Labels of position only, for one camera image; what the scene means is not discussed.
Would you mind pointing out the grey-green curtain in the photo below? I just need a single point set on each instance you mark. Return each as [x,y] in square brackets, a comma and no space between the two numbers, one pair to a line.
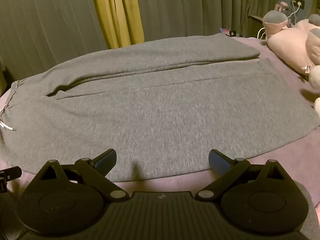
[50,17]

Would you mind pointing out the pink blanket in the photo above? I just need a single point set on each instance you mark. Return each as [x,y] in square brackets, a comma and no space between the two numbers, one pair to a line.
[275,160]

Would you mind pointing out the wall socket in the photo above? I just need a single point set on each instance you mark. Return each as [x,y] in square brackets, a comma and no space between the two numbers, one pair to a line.
[298,2]

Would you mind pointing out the light green knitted sock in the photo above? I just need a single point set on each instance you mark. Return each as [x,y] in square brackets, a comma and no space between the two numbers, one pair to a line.
[160,105]

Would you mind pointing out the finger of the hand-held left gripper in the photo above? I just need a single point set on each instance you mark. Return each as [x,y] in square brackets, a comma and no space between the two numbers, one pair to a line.
[10,173]

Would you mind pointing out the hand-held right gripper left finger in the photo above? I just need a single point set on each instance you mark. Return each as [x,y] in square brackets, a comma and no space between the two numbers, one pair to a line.
[108,158]

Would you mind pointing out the grey knit clothing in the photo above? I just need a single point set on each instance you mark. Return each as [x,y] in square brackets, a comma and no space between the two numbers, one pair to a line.
[311,205]

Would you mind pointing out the yellow curtain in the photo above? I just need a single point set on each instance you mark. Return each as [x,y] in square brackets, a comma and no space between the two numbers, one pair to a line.
[112,10]

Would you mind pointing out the wooden shelf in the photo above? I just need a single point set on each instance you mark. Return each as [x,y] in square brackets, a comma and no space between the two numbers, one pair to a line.
[256,17]

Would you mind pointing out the pink plush toy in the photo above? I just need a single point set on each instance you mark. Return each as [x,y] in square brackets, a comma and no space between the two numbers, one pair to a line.
[287,45]

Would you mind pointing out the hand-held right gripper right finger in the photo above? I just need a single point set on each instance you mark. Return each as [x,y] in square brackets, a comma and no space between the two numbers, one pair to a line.
[217,162]

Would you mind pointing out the cream plush toy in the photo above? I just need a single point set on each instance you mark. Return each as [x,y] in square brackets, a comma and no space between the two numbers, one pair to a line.
[315,80]

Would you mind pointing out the small pink figure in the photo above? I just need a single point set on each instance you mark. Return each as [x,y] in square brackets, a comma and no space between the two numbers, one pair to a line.
[282,6]

